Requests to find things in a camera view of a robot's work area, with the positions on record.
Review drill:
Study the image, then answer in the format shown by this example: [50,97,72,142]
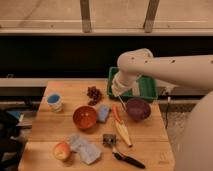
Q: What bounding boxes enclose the grey blue crumpled cloth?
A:
[69,134,102,165]

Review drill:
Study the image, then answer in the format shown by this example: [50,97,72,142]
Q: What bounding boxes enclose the silver metal fork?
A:
[118,96,126,112]

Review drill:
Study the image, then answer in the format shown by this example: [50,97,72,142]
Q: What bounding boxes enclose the beige block in tray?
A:
[132,83,140,96]

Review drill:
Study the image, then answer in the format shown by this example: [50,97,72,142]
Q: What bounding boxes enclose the orange bowl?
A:
[73,106,97,130]

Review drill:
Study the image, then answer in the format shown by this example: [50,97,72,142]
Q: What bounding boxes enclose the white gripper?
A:
[111,73,137,97]

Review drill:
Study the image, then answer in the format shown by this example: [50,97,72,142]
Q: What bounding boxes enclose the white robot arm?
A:
[112,48,213,171]

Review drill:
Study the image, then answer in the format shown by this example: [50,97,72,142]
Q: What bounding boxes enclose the black handled metal spatula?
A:
[102,133,146,169]

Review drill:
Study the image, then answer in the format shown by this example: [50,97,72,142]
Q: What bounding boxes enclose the white cup with blue inside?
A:
[46,93,62,112]

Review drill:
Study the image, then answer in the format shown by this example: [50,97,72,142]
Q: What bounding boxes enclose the purple bowl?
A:
[126,98,151,121]

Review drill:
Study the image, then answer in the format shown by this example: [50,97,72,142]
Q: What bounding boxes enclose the green plastic tray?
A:
[107,67,158,103]

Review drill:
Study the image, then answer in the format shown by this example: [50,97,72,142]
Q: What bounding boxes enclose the black chair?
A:
[0,109,22,171]

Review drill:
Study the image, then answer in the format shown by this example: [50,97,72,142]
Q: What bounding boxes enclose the dark red grape bunch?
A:
[87,86,102,106]

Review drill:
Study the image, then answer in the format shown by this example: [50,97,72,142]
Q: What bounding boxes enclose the blue sponge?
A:
[98,105,110,123]

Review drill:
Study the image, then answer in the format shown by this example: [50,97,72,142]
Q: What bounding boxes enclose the red yellow apple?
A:
[53,142,70,161]

